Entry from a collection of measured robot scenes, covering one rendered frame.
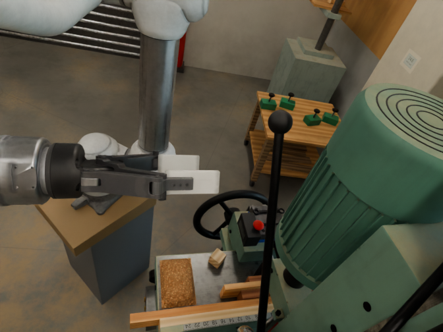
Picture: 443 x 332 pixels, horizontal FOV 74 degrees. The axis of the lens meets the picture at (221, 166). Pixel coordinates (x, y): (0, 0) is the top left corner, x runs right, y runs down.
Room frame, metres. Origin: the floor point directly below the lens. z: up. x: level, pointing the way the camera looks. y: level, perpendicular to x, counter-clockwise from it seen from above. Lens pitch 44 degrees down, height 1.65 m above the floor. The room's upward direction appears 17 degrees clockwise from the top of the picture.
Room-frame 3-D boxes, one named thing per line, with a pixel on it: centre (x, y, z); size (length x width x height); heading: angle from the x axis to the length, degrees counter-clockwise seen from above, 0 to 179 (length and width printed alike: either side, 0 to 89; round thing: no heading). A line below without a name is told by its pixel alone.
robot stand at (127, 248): (0.70, 0.43, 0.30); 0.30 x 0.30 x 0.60; 60
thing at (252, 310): (0.32, -0.25, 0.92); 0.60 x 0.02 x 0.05; 113
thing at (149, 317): (0.32, -0.19, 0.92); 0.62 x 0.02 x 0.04; 113
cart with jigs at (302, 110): (1.92, -0.48, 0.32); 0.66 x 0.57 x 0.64; 104
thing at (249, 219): (0.52, -0.16, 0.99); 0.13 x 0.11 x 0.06; 113
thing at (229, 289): (0.37, -0.19, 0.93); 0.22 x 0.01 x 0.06; 113
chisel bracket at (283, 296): (0.32, -0.23, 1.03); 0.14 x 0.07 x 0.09; 23
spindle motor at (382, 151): (0.34, -0.22, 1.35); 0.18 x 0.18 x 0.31
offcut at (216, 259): (0.42, -0.06, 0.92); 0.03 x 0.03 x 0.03; 66
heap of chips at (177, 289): (0.33, 0.02, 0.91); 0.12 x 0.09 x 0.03; 23
